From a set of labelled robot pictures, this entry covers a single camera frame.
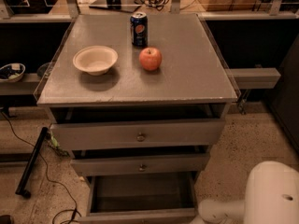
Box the grey bottom drawer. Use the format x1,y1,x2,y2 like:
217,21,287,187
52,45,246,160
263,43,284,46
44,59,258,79
78,172,197,224

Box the black floor cable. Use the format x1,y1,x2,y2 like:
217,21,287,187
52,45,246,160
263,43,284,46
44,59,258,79
0,110,82,224

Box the red apple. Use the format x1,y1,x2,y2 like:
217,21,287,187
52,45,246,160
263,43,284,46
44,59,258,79
139,47,162,71

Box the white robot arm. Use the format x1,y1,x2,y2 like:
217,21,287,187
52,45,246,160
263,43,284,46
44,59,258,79
190,161,299,224

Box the beige paper bowl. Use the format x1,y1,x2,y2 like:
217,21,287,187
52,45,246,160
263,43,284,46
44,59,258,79
73,46,118,76

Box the grey drawer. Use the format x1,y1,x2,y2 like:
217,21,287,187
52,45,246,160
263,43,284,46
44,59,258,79
78,172,197,224
51,119,225,150
71,153,209,176

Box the grey top drawer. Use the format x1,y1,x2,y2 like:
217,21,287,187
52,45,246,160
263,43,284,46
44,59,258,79
51,119,225,150

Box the blue pepsi can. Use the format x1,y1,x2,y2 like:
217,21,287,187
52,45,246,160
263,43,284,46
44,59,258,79
130,12,148,47

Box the grey drawer cabinet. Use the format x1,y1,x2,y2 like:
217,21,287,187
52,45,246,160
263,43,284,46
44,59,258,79
33,13,241,185

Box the white bowl with items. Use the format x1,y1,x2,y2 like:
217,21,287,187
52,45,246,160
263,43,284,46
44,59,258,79
0,63,25,82

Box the grey middle drawer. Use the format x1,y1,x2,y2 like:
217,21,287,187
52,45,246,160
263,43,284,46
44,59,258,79
71,153,209,176

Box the dark shoe tip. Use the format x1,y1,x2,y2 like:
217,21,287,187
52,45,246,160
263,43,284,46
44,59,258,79
0,215,14,224

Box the black bar on floor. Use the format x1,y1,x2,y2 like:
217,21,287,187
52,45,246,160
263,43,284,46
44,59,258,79
15,127,48,199

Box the black monitor stand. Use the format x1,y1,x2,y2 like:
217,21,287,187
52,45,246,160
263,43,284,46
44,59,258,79
89,0,140,13

